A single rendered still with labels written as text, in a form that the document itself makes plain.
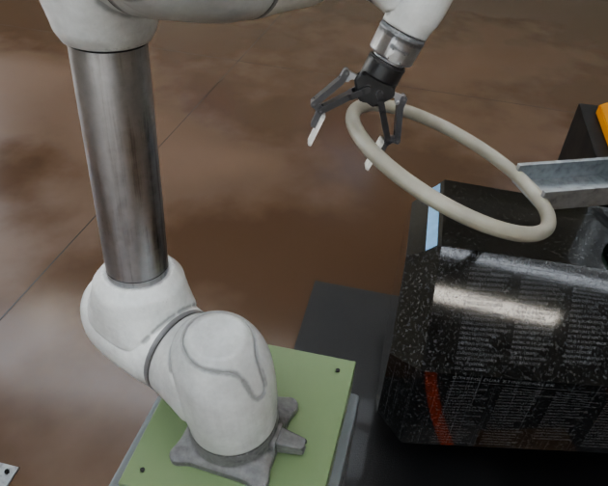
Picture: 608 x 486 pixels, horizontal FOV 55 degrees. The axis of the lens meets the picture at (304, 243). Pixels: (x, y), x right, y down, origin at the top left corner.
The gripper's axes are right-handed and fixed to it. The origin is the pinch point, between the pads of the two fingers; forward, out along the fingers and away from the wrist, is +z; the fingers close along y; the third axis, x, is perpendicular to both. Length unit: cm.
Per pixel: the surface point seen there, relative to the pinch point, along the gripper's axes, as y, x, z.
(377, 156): 3.2, -13.9, -6.7
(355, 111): -0.4, 2.4, -7.9
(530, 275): 65, 14, 17
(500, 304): 60, 9, 26
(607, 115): 119, 113, -15
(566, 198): 51, 2, -10
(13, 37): -188, 374, 159
